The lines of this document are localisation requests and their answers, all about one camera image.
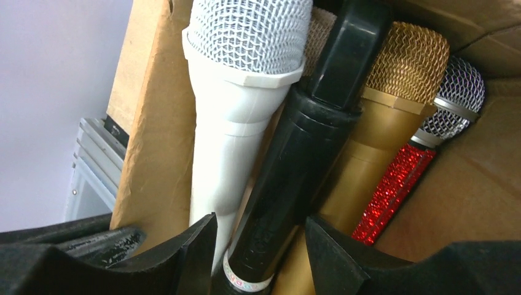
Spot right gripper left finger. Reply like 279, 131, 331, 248
1, 213, 217, 294

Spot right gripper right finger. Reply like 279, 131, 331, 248
305, 216, 520, 294

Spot cardboard box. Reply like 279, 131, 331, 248
108, 1, 520, 261

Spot plain black microphone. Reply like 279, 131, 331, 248
211, 1, 393, 294

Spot red glitter microphone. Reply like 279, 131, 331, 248
351, 55, 485, 245

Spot gold microphone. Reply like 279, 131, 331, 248
273, 1, 449, 294

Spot white microphone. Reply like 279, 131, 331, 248
182, 1, 313, 264

